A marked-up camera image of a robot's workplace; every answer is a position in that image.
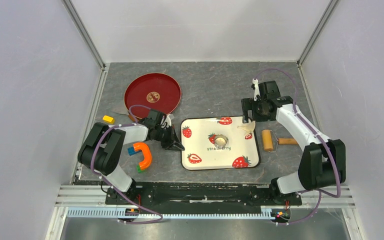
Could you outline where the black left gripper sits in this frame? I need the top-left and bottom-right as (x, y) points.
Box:
(154, 124), (184, 152)

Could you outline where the dough trimmings scrap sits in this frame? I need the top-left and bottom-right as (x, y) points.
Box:
(237, 121), (256, 135)

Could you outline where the white strawberry enamel tray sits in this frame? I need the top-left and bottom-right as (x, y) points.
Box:
(181, 116), (261, 171)

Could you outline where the wooden dough roller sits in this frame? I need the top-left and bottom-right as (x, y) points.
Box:
(261, 129), (298, 153)

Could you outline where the small metal cup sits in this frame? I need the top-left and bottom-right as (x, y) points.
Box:
(214, 134), (229, 148)

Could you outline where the small dough ball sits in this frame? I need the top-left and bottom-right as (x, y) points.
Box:
(214, 136), (228, 148)

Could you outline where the round red lacquer tray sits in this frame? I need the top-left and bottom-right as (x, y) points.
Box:
(124, 73), (182, 119)

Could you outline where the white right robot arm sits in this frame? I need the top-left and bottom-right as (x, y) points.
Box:
(241, 78), (346, 204)

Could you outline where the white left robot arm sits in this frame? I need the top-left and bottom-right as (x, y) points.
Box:
(77, 109), (185, 204)

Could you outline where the orange horseshoe magnet toy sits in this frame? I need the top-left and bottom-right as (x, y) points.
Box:
(127, 142), (153, 173)

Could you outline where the small yellow block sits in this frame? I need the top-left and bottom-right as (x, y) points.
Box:
(102, 115), (115, 125)

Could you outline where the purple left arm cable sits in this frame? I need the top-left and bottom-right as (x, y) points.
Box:
(89, 104), (164, 225)

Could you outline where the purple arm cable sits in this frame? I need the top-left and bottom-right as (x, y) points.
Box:
(254, 68), (343, 226)
(89, 104), (164, 225)

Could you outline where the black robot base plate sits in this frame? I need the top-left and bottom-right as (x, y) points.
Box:
(105, 181), (302, 215)

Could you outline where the white slotted cable duct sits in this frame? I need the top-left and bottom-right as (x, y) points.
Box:
(66, 206), (291, 220)

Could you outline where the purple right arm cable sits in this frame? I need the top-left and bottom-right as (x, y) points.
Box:
(254, 68), (343, 226)

